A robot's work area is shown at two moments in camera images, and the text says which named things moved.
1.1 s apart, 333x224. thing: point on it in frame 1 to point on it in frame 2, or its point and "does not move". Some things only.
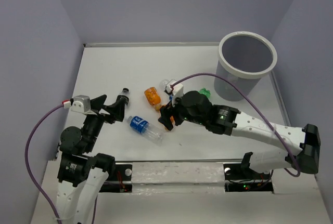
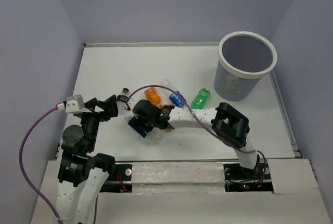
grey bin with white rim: x=244 y=57 does not move
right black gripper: x=165 y=112 to x=136 y=122
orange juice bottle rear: x=153 y=97 does not move
